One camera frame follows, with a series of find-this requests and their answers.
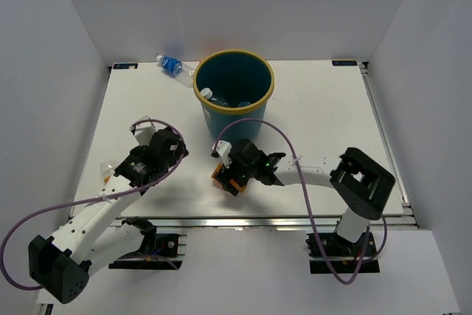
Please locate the aluminium table front rail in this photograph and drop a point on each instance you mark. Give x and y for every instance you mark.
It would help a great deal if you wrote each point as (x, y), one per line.
(403, 221)

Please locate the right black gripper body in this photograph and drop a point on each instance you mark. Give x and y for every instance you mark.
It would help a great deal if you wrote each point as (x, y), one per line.
(237, 172)

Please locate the right blue table sticker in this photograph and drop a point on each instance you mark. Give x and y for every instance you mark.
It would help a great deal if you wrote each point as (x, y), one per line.
(344, 62)

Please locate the blue label water bottle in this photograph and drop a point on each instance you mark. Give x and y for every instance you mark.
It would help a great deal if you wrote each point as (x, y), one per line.
(241, 104)
(178, 70)

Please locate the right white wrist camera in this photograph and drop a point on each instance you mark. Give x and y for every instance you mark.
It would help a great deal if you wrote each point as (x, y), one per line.
(221, 151)

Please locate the teal bin with yellow rim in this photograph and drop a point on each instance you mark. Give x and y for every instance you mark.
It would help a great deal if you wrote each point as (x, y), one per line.
(234, 75)

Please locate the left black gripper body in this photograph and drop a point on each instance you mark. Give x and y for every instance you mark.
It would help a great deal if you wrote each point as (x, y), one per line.
(172, 160)

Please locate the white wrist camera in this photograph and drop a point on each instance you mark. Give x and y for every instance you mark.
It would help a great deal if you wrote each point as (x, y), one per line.
(221, 151)
(142, 130)

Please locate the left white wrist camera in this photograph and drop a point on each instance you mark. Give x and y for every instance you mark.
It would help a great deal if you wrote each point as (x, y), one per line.
(142, 130)

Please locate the orange plastic bottle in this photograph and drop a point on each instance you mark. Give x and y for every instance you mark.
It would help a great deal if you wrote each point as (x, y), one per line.
(229, 180)

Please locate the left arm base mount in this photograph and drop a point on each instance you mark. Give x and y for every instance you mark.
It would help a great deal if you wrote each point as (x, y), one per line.
(158, 251)

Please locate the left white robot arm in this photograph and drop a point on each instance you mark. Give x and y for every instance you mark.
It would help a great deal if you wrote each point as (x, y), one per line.
(63, 263)

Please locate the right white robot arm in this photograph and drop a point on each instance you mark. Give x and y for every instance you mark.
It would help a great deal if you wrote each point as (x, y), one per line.
(362, 183)

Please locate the left blue table sticker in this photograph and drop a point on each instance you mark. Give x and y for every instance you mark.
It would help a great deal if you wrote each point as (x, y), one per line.
(124, 66)

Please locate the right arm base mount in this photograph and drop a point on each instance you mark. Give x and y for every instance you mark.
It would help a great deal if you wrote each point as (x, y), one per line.
(343, 257)

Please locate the blue table sticker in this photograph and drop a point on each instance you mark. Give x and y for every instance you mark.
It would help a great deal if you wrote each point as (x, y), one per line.
(124, 66)
(344, 62)

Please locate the clear bottle with yellow band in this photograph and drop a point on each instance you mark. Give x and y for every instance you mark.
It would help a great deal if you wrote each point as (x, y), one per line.
(107, 169)

